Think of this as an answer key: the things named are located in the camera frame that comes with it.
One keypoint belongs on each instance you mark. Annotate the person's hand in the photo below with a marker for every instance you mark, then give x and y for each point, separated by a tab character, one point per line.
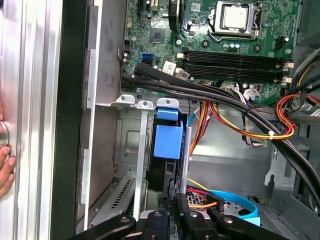
7	170

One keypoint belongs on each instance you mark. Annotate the metal disk bay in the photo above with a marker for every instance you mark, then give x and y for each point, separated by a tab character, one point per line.
142	155

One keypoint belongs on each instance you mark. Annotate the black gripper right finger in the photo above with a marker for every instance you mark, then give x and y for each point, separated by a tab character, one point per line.
197	228

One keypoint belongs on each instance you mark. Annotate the black open PC case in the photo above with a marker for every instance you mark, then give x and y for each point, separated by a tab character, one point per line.
70	125

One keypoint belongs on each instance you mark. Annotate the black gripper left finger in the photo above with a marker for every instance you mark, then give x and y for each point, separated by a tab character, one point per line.
156	227

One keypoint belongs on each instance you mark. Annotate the hard disk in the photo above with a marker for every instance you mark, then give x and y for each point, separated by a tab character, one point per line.
167	142

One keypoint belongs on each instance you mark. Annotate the metal optical drive cage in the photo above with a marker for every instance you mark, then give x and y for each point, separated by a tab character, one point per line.
287	160

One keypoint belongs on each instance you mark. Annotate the CPU socket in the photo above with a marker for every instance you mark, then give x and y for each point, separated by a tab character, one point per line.
217	31

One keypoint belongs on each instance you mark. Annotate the black RAM slot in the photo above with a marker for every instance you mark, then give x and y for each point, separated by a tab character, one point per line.
232	56
232	72

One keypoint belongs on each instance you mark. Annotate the green motherboard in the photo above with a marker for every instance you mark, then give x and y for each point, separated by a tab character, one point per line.
200	37

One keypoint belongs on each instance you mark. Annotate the silver CPU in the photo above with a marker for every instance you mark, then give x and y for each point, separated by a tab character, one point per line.
235	17

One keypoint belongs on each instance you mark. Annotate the black power plug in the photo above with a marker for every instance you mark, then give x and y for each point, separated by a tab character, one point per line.
216	202

